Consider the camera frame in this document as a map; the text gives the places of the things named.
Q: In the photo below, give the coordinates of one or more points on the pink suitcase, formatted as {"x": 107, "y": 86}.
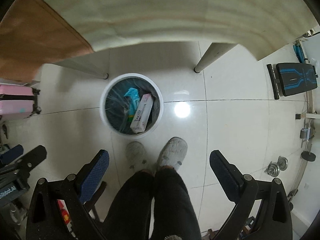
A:
{"x": 18, "y": 102}

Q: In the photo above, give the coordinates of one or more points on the black blue exercise bench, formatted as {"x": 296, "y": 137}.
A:
{"x": 290, "y": 78}

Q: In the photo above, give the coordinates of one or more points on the left grey slipper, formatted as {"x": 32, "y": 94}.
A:
{"x": 136, "y": 156}

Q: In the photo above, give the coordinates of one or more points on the right grey slipper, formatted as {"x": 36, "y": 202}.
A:
{"x": 173, "y": 154}

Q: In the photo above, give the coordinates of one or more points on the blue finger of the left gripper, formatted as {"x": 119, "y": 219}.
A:
{"x": 27, "y": 161}
{"x": 12, "y": 154}

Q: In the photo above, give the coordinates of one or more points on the black trousers legs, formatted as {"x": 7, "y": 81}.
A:
{"x": 152, "y": 207}

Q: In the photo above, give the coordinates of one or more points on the teal green snack bag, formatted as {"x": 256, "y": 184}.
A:
{"x": 134, "y": 100}

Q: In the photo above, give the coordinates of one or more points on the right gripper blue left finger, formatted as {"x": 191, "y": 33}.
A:
{"x": 91, "y": 174}

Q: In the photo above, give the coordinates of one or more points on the white round trash bin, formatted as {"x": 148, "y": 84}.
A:
{"x": 114, "y": 107}

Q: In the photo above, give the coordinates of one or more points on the metal dumbbell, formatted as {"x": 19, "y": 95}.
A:
{"x": 274, "y": 168}

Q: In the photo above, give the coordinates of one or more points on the grey slipper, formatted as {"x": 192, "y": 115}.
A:
{"x": 136, "y": 156}
{"x": 173, "y": 154}

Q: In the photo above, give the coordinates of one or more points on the long pink white box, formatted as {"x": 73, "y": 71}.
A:
{"x": 140, "y": 119}

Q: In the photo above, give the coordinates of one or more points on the white table leg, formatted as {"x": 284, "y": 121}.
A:
{"x": 96, "y": 64}
{"x": 213, "y": 53}

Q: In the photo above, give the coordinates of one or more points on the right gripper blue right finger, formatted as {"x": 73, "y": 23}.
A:
{"x": 228, "y": 175}

